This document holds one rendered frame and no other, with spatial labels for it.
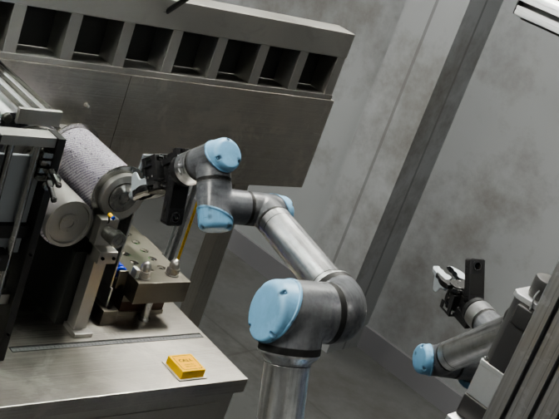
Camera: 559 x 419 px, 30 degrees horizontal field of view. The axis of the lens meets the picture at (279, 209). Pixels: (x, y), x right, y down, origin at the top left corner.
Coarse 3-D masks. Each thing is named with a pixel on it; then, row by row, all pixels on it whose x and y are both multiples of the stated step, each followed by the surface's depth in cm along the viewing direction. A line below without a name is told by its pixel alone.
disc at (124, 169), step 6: (114, 168) 242; (120, 168) 243; (126, 168) 244; (132, 168) 245; (108, 174) 241; (114, 174) 242; (138, 174) 247; (102, 180) 241; (96, 186) 241; (96, 192) 242; (96, 198) 243; (96, 204) 244; (96, 210) 244
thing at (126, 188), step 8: (128, 184) 244; (112, 192) 242; (120, 192) 243; (128, 192) 245; (112, 200) 243; (120, 200) 245; (128, 200) 246; (112, 208) 244; (120, 208) 246; (128, 208) 247
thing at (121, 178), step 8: (112, 176) 242; (120, 176) 242; (128, 176) 243; (104, 184) 242; (112, 184) 241; (120, 184) 243; (104, 192) 241; (104, 200) 242; (136, 200) 248; (104, 208) 243; (136, 208) 249; (120, 216) 247
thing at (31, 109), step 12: (0, 60) 240; (0, 72) 232; (12, 72) 235; (0, 84) 225; (12, 84) 228; (24, 84) 231; (0, 96) 223; (12, 96) 220; (24, 96) 223; (36, 96) 226; (12, 108) 219; (24, 108) 216; (36, 108) 218; (48, 108) 222; (24, 120) 217; (36, 120) 218; (48, 120) 220; (60, 120) 222
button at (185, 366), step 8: (168, 360) 252; (176, 360) 251; (184, 360) 252; (192, 360) 253; (176, 368) 249; (184, 368) 249; (192, 368) 250; (200, 368) 251; (184, 376) 248; (192, 376) 250; (200, 376) 252
